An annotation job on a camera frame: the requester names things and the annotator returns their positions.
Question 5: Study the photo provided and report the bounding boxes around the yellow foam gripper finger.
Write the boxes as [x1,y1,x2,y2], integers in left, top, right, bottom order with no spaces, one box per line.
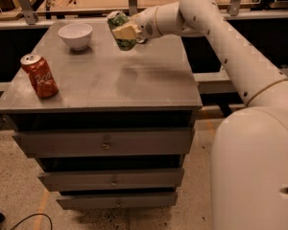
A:
[111,21,142,40]

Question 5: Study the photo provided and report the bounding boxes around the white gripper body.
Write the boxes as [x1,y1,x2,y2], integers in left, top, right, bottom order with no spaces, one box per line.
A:
[132,7,159,40]

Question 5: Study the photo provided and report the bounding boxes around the silver can lying down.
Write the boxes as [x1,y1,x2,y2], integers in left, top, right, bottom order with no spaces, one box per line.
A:
[136,38,147,44]

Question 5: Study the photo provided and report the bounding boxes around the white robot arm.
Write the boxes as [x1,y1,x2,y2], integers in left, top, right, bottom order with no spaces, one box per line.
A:
[112,0,288,230]

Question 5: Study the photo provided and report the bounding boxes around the grey drawer cabinet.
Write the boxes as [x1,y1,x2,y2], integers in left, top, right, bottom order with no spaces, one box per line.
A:
[0,21,202,197]

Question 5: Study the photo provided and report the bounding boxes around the bottom grey drawer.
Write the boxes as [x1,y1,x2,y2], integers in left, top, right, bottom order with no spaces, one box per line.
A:
[57,192,178,210]

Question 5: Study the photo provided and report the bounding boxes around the white bowl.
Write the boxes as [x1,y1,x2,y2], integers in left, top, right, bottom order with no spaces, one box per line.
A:
[59,23,92,50]

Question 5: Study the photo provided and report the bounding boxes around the black cable on floor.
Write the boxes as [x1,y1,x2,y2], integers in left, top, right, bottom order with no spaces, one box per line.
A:
[0,209,54,230]

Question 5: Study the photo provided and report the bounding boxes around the top grey drawer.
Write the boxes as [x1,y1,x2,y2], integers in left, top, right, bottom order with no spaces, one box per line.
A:
[12,128,194,158]

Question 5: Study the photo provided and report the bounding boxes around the red soda can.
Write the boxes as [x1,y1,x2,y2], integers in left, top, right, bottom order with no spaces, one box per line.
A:
[20,54,59,99]

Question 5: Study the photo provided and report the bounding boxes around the middle grey drawer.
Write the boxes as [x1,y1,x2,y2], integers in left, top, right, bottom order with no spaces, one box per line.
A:
[37,168,184,192]

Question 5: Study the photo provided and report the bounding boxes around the grey drawer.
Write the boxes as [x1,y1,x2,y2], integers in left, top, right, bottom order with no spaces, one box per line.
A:
[37,168,184,192]
[12,128,194,158]
[57,192,178,210]

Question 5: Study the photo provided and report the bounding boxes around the green soda can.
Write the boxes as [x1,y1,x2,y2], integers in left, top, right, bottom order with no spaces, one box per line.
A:
[108,11,136,51]

